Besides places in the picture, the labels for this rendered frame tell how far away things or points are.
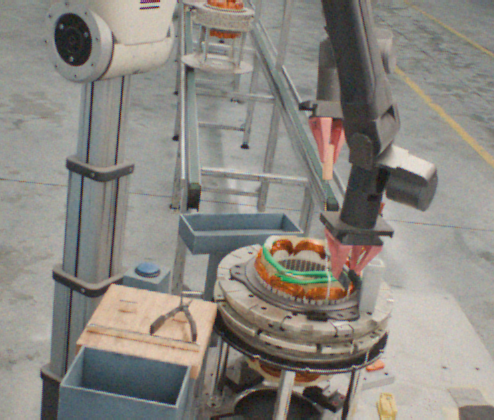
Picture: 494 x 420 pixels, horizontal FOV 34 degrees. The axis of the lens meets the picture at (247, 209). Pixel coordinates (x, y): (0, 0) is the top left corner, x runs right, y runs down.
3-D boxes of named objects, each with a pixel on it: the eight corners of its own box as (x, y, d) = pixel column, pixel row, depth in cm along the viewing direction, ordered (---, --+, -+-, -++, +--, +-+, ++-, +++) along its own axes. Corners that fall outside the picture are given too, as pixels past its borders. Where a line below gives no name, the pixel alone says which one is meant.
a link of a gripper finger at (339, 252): (371, 288, 125) (385, 234, 122) (329, 287, 123) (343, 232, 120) (354, 268, 131) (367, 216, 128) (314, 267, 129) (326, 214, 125)
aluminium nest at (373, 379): (393, 383, 176) (396, 373, 175) (361, 390, 171) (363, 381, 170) (361, 353, 185) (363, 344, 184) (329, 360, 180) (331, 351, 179)
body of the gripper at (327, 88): (366, 116, 134) (370, 72, 134) (309, 110, 132) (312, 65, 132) (352, 119, 141) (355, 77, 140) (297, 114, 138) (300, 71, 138)
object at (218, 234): (265, 320, 193) (284, 212, 182) (282, 345, 183) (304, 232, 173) (165, 327, 183) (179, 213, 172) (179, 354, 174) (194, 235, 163)
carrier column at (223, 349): (221, 406, 156) (236, 313, 148) (208, 404, 156) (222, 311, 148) (221, 398, 158) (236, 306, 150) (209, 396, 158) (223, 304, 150)
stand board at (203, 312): (196, 379, 122) (198, 366, 121) (74, 356, 123) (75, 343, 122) (216, 315, 140) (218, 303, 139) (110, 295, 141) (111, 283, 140)
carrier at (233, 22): (200, 52, 454) (207, -2, 443) (263, 67, 442) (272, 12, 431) (168, 62, 420) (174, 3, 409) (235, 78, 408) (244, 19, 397)
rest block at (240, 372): (257, 376, 163) (261, 354, 161) (238, 385, 159) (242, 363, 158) (242, 365, 166) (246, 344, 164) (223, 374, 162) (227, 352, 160)
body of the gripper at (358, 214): (393, 242, 123) (404, 197, 120) (332, 239, 120) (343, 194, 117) (375, 224, 129) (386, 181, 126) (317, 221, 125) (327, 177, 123)
